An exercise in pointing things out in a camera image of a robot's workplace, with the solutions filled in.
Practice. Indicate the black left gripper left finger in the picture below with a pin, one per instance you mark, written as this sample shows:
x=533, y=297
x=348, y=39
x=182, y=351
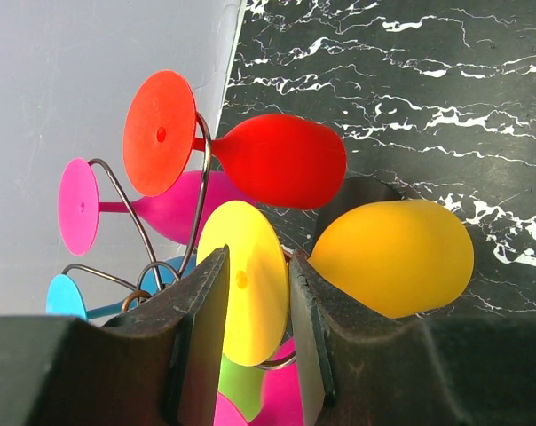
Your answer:
x=157, y=364

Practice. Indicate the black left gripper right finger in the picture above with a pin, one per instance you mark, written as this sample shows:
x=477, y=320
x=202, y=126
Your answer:
x=357, y=367

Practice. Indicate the green plastic wine glass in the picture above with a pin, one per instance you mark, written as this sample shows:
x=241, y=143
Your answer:
x=242, y=386

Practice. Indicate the orange plastic wine glass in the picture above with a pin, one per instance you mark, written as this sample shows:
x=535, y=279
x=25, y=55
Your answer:
x=397, y=258

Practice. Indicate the blue plastic wine glass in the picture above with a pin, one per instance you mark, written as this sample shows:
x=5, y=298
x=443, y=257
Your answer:
x=65, y=298

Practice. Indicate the magenta plastic wine glass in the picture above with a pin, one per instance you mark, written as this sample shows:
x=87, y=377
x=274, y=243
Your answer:
x=170, y=214

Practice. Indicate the red plastic wine glass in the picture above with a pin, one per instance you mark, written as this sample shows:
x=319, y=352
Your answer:
x=278, y=159

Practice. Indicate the metal wine glass rack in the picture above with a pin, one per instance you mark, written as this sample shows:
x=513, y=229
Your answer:
x=205, y=163

